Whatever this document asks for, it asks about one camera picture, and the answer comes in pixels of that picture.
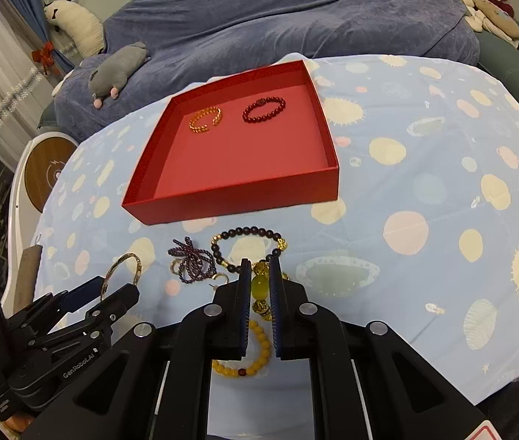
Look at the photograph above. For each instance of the red ribbon bow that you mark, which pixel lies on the red ribbon bow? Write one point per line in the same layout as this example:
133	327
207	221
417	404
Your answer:
44	55

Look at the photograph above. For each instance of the green sofa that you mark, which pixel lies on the green sofa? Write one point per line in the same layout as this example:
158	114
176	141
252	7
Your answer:
511	64

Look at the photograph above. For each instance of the red and white label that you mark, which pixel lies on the red and white label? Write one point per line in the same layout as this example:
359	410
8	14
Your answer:
484	433

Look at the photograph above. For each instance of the blue-grey blanket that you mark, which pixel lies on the blue-grey blanket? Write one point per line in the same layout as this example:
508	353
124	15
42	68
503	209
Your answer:
287	9

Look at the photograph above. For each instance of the cookie-shaped plush toy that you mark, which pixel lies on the cookie-shaped plush toy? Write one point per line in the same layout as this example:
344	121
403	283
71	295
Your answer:
493	13

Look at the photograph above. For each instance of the grey plush mouse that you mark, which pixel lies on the grey plush mouse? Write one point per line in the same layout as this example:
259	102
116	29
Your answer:
119	66

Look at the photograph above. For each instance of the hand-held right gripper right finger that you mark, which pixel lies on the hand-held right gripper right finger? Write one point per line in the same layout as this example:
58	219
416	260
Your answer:
276	316

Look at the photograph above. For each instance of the white plush cow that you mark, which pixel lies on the white plush cow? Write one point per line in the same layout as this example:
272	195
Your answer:
83	25

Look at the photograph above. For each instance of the white sheer curtain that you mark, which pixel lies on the white sheer curtain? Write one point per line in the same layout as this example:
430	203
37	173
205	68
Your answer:
2	78

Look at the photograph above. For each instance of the planet print light blue cloth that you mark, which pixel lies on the planet print light blue cloth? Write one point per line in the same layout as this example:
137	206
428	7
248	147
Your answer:
424	169

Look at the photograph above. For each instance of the thin gold bangle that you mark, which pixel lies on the thin gold bangle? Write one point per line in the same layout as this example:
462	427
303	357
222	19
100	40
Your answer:
137	263

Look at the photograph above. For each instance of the red shallow box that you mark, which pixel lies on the red shallow box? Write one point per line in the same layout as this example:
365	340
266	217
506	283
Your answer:
241	160

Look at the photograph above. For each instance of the brown cardboard piece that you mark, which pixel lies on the brown cardboard piece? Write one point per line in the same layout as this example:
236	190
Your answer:
29	275

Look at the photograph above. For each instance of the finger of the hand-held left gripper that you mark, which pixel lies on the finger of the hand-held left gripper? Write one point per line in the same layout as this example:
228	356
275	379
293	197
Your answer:
119	298
83	291

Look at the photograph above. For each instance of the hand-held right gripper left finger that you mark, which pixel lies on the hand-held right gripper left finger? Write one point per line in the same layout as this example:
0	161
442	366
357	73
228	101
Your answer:
243	316

